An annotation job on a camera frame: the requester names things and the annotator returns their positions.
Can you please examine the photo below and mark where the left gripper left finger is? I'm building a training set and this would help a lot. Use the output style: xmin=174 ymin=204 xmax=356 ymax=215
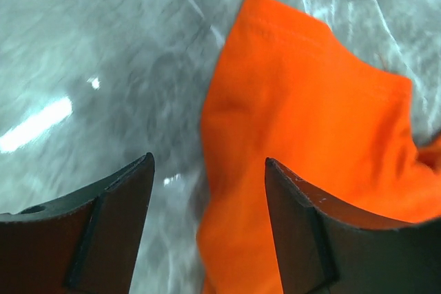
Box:
xmin=1 ymin=154 xmax=155 ymax=293

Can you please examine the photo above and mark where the orange t shirt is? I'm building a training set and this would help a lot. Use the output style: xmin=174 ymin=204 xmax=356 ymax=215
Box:
xmin=197 ymin=0 xmax=440 ymax=293

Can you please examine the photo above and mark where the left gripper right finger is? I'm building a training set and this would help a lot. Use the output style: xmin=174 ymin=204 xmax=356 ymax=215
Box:
xmin=265 ymin=158 xmax=440 ymax=294

